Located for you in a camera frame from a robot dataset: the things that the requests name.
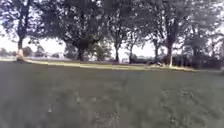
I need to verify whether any pale footpath strip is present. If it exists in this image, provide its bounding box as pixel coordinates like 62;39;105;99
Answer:
0;57;201;72

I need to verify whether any green grass field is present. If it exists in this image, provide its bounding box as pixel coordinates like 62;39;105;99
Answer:
0;59;224;128

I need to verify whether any row of trees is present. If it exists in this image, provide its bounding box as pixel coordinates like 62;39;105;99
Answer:
0;0;224;69

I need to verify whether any dark hedge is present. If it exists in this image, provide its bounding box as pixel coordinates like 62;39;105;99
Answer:
171;53;224;71

